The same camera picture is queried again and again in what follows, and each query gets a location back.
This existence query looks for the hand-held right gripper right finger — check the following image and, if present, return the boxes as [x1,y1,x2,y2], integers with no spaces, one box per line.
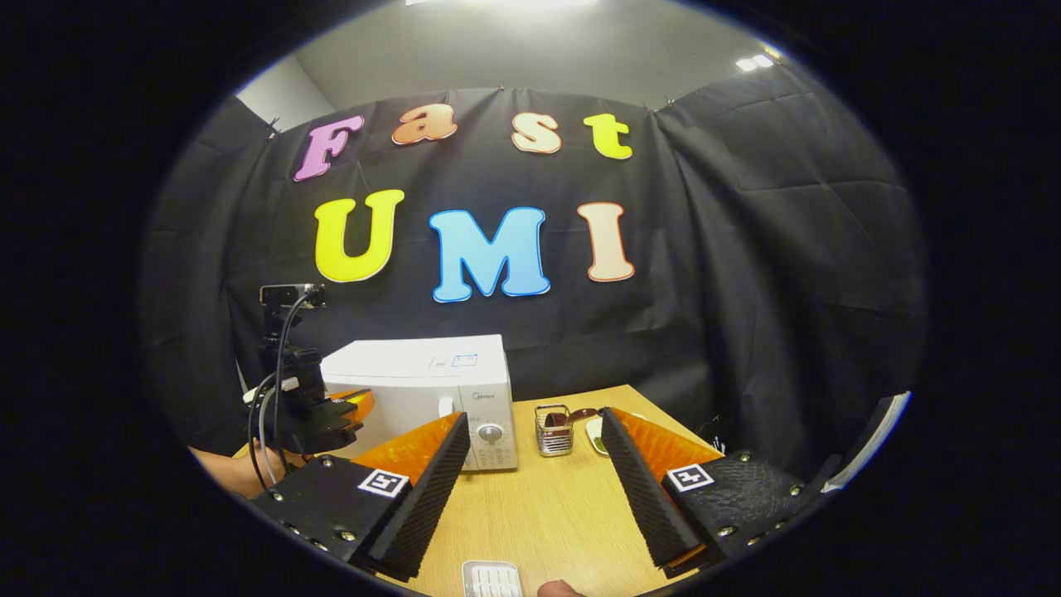
[601,406,826,579]

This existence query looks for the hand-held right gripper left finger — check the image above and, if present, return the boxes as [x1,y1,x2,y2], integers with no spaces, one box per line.
[247,412,472,581]

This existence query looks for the large ceiling light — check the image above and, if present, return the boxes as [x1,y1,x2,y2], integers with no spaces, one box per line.
[406,0,598,11]

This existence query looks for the white microwave oven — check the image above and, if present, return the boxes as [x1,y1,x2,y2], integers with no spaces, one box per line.
[319,334,520,473]

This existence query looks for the metal wire basket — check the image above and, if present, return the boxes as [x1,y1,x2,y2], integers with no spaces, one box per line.
[535,404,575,458]

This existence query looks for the black backdrop cloth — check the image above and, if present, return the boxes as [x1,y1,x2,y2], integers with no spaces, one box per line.
[141,62,925,482]

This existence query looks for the white slotted tray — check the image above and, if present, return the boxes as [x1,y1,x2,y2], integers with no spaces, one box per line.
[461,560,526,597]

